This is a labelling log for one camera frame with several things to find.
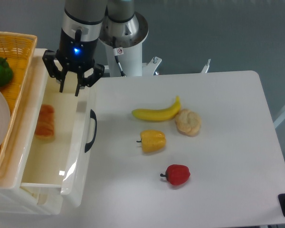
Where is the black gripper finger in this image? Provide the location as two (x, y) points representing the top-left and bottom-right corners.
(75, 72), (84, 96)
(59, 70), (68, 93)

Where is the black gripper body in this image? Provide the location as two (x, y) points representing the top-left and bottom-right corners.
(42, 27), (105, 87)

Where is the square toasted bread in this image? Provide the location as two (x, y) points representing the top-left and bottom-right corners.
(35, 104), (55, 140)

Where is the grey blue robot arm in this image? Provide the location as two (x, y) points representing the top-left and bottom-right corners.
(42, 0), (134, 95)

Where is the white open upper drawer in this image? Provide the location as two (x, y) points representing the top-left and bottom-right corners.
(21, 72), (95, 207)

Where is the round bread roll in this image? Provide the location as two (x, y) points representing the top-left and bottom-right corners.
(175, 109), (202, 137)

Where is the white drawer cabinet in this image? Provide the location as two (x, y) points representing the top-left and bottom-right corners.
(0, 48), (64, 216)

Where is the orange woven basket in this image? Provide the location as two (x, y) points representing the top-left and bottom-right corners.
(0, 30), (38, 188)

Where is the green bell pepper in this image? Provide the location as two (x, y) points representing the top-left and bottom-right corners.
(0, 57), (13, 88)

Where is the yellow bell pepper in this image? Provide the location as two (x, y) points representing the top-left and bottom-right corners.
(136, 130), (166, 153)

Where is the yellow banana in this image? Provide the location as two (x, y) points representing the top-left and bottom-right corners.
(131, 96), (181, 122)

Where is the red bell pepper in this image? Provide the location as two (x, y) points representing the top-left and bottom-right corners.
(160, 164), (190, 186)

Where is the black drawer handle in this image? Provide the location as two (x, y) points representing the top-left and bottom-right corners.
(85, 109), (97, 153)

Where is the grey cable on pedestal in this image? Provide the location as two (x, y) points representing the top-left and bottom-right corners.
(112, 37), (127, 77)

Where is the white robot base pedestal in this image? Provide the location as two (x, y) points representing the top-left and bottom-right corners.
(99, 12), (162, 77)

